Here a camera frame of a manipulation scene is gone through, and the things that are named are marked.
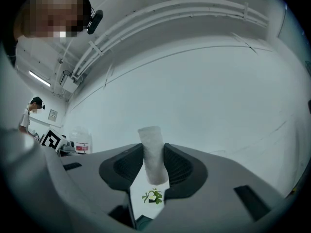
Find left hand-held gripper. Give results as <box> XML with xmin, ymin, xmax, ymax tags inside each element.
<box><xmin>39</xmin><ymin>128</ymin><xmax>77</xmax><ymax>154</ymax></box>

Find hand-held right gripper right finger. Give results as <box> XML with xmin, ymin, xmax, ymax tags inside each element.
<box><xmin>150</xmin><ymin>143</ymin><xmax>294</xmax><ymax>233</ymax></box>

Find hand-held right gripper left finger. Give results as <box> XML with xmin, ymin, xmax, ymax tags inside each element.
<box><xmin>45</xmin><ymin>143</ymin><xmax>145</xmax><ymax>229</ymax></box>

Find small white cylinder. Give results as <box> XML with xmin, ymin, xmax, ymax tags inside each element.
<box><xmin>137</xmin><ymin>125</ymin><xmax>170</xmax><ymax>186</ymax></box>

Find dark green drawer box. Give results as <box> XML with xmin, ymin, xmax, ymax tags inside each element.
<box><xmin>135</xmin><ymin>214</ymin><xmax>155</xmax><ymax>231</ymax></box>

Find white ceiling junction box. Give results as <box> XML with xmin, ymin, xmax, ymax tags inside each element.
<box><xmin>59</xmin><ymin>70</ymin><xmax>80</xmax><ymax>93</ymax></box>

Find clear water bottle red label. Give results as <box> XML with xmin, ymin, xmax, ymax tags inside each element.
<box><xmin>69</xmin><ymin>127</ymin><xmax>93</xmax><ymax>154</ymax></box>

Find small white flower plant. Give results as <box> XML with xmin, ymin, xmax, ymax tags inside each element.
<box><xmin>141</xmin><ymin>187</ymin><xmax>164</xmax><ymax>205</ymax></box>

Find ceiling strip light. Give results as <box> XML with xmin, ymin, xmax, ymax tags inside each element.
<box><xmin>28</xmin><ymin>70</ymin><xmax>52</xmax><ymax>87</ymax></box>

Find person's black shirt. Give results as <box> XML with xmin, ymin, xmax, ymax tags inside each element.
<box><xmin>0</xmin><ymin>32</ymin><xmax>19</xmax><ymax>68</ymax></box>

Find person's head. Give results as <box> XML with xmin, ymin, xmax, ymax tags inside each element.
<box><xmin>14</xmin><ymin>0</ymin><xmax>92</xmax><ymax>44</ymax></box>

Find white ceiling pipe bundle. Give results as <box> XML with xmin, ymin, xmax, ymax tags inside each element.
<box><xmin>71</xmin><ymin>0</ymin><xmax>271</xmax><ymax>80</ymax></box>

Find framed wall sign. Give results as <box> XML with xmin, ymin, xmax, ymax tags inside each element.
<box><xmin>48</xmin><ymin>108</ymin><xmax>59</xmax><ymax>122</ymax></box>

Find black head camera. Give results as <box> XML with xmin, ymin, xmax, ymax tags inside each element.
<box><xmin>86</xmin><ymin>9</ymin><xmax>104</xmax><ymax>35</ymax></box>

